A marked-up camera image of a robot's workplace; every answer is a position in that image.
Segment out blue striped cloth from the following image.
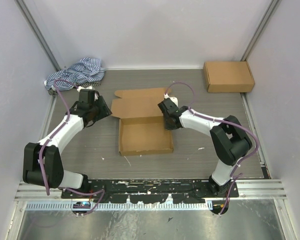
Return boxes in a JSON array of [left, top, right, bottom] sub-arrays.
[[43, 57, 106, 96]]

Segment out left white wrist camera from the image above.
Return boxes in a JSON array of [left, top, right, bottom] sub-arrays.
[[76, 86, 94, 92]]

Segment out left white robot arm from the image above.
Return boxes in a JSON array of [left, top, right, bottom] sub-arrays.
[[22, 87, 112, 199]]

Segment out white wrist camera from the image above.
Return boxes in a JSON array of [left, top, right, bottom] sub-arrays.
[[164, 93, 179, 107], [76, 86, 94, 92]]

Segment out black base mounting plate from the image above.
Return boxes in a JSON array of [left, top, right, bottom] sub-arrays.
[[60, 178, 240, 204]]

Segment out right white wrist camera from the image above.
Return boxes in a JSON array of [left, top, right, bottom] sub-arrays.
[[164, 93, 179, 107]]

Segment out brown cardboard box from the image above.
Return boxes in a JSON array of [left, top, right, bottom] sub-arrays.
[[203, 61, 255, 93], [111, 87, 174, 157]]

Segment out slotted cable duct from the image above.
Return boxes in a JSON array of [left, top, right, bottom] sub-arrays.
[[25, 201, 213, 212]]

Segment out folded brown cardboard box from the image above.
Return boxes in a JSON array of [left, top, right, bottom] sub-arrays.
[[203, 61, 255, 93]]

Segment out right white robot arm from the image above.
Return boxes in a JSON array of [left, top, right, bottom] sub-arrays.
[[158, 97, 253, 198]]

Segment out aluminium front rail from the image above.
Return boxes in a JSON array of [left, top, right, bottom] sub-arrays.
[[14, 179, 287, 201]]

